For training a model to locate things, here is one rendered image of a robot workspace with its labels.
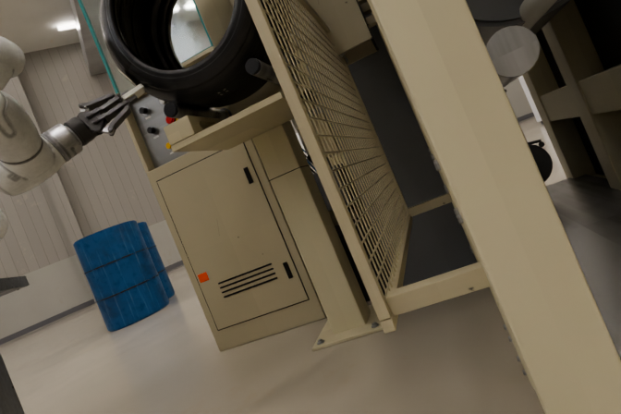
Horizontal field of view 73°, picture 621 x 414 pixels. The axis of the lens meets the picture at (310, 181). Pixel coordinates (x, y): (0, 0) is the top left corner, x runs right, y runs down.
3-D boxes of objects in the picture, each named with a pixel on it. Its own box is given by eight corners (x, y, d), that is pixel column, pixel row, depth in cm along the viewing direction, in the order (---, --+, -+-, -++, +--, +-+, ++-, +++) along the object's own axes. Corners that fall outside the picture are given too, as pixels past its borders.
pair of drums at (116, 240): (172, 292, 548) (143, 223, 550) (189, 296, 432) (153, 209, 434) (107, 322, 510) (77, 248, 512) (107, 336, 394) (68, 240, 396)
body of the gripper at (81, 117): (66, 134, 117) (94, 115, 121) (87, 152, 116) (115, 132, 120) (56, 117, 110) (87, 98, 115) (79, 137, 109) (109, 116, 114)
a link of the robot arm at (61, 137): (70, 167, 113) (90, 153, 116) (60, 150, 106) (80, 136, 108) (47, 147, 115) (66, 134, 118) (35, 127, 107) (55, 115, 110)
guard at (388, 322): (407, 220, 147) (329, 36, 148) (412, 218, 146) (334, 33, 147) (383, 334, 60) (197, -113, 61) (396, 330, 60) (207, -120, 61)
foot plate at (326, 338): (329, 320, 175) (326, 315, 175) (389, 300, 168) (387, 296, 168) (312, 351, 150) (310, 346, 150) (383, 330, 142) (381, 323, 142)
